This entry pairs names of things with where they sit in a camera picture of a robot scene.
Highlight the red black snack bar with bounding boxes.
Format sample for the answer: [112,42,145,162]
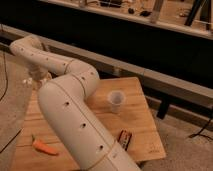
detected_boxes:
[118,130,132,150]

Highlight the orange carrot toy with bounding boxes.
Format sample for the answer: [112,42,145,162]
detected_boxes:
[32,136,58,156]

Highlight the black cable on floor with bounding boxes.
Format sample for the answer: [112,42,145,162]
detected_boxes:
[0,49,22,154]

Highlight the black cable at right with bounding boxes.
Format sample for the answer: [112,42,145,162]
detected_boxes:
[188,109,213,140]

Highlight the white labelled bottle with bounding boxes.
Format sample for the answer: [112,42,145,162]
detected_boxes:
[22,78,33,85]

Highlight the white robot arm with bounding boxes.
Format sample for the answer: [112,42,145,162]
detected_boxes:
[10,35,140,171]

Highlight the clear plastic cup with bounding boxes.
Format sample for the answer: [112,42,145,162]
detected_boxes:
[107,90,125,113]

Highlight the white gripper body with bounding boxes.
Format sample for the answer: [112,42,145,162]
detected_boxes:
[28,65,52,88]

